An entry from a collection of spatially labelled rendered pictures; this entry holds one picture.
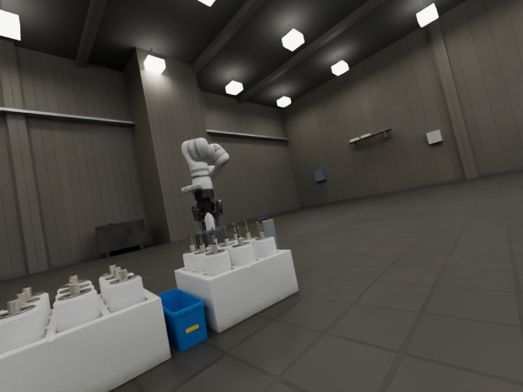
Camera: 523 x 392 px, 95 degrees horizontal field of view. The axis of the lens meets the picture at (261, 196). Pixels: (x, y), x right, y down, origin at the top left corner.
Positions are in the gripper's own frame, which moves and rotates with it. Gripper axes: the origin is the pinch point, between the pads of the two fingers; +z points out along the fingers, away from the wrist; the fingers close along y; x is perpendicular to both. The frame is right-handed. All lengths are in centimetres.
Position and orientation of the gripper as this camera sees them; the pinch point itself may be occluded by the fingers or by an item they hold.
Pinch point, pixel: (210, 226)
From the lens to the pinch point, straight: 95.3
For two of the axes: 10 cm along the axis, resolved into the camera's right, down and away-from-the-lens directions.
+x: -4.7, 0.5, -8.8
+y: -8.6, 2.0, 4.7
